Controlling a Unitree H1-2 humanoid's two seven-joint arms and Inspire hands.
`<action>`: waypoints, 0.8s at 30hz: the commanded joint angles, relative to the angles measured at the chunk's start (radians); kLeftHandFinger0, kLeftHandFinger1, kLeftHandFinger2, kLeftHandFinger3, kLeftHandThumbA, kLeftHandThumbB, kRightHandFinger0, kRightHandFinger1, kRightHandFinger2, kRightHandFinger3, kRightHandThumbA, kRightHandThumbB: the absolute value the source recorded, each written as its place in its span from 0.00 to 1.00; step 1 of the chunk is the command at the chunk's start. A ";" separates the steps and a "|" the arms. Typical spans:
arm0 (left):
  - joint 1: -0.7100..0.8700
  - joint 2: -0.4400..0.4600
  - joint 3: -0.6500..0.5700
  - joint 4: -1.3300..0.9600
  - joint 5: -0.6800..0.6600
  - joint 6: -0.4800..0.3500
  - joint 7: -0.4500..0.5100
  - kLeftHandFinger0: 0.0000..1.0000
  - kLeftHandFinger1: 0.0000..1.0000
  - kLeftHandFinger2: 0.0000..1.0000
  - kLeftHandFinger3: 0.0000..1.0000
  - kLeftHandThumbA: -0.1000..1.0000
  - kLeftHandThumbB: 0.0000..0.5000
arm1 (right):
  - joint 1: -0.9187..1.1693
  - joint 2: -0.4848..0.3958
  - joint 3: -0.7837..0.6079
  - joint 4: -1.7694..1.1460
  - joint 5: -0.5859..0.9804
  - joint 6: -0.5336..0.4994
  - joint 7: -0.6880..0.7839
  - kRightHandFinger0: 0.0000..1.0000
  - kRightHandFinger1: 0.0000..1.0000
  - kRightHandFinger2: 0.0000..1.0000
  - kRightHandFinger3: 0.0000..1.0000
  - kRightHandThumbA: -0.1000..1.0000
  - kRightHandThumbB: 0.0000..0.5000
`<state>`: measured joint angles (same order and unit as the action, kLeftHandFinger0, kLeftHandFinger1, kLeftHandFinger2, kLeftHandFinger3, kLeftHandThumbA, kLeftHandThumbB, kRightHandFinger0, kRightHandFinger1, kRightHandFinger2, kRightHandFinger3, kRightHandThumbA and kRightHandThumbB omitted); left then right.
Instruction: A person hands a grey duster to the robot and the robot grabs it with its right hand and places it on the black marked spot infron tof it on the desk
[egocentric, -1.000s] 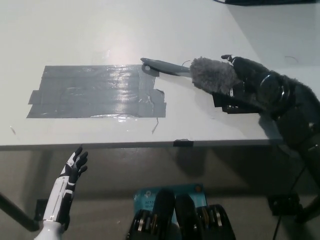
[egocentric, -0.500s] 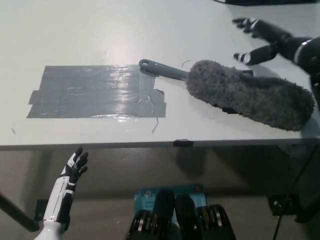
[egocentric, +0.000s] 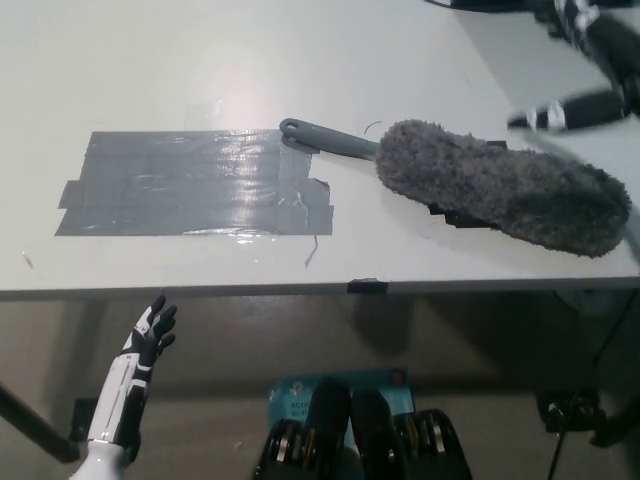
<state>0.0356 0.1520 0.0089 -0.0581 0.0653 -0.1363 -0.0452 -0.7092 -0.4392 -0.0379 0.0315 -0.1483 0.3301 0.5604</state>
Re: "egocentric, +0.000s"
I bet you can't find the black tape marked spot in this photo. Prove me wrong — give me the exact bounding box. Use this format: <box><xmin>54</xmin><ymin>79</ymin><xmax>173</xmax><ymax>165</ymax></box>
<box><xmin>427</xmin><ymin>141</ymin><xmax>509</xmax><ymax>232</ymax></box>

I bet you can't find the grey fluffy duster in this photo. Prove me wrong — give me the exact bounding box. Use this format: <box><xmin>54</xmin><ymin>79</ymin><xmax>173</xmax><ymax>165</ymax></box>
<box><xmin>278</xmin><ymin>117</ymin><xmax>633</xmax><ymax>259</ymax></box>

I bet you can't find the robot right hand white black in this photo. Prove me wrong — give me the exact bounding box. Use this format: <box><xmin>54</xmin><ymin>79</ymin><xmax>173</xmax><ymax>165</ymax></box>
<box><xmin>506</xmin><ymin>0</ymin><xmax>640</xmax><ymax>134</ymax></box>

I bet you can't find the black device on desk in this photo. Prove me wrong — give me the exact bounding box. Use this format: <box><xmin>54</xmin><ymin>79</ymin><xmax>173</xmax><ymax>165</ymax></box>
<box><xmin>449</xmin><ymin>0</ymin><xmax>554</xmax><ymax>12</ymax></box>

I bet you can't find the grey duct tape patch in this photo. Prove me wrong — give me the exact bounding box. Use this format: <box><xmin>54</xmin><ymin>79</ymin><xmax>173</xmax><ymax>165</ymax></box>
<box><xmin>54</xmin><ymin>128</ymin><xmax>335</xmax><ymax>238</ymax></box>

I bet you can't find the black floor base with cable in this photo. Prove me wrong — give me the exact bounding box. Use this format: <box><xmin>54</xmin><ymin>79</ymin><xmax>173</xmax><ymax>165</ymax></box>
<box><xmin>533</xmin><ymin>388</ymin><xmax>609</xmax><ymax>480</ymax></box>

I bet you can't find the small black tape piece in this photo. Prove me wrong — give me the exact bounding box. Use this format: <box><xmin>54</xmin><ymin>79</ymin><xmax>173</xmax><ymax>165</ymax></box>
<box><xmin>345</xmin><ymin>276</ymin><xmax>389</xmax><ymax>295</ymax></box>

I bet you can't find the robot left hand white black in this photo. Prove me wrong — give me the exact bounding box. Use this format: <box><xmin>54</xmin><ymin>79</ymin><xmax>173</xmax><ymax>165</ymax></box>
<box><xmin>87</xmin><ymin>293</ymin><xmax>179</xmax><ymax>447</ymax></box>

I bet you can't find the black table leg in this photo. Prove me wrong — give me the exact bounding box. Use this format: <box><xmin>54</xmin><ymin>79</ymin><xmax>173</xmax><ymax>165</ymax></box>
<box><xmin>0</xmin><ymin>382</ymin><xmax>81</xmax><ymax>464</ymax></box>

